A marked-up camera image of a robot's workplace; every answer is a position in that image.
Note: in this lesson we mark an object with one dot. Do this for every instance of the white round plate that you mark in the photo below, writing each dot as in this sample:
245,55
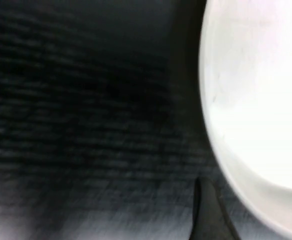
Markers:
256,87

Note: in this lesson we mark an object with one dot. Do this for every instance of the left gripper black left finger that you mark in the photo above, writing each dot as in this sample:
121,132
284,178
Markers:
211,220

